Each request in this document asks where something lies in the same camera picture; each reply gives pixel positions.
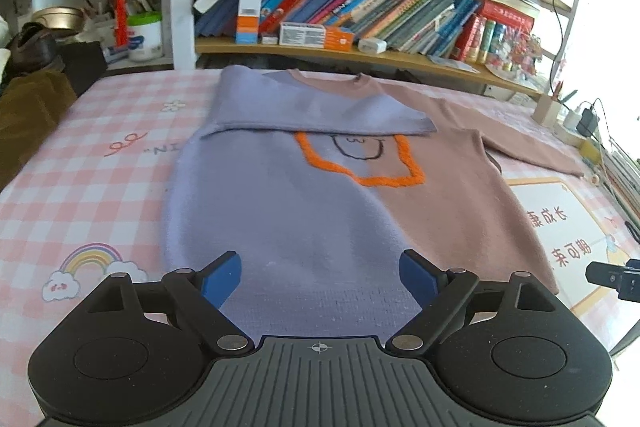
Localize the purple and pink sweater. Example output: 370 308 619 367
161 66 582 338

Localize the pink checkered cartoon table mat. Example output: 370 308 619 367
0 68 640 358

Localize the white power strip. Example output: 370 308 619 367
552 121 586 148

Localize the black power adapter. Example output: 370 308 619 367
576 105 599 138

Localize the beige pen holder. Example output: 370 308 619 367
532 94 562 129

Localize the brown cloth pile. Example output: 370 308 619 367
0 70 77 188

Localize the white charger block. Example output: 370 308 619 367
358 37 387 55

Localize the white jar green lid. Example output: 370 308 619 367
127 12 164 63

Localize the flat white orange box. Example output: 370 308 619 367
279 22 355 52

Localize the red thick book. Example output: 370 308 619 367
449 0 535 63

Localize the red hanging tassel ornament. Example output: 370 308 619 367
115 0 128 48

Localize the brass bowl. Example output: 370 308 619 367
30 6 85 32

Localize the tall white orange box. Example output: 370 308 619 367
235 0 262 44

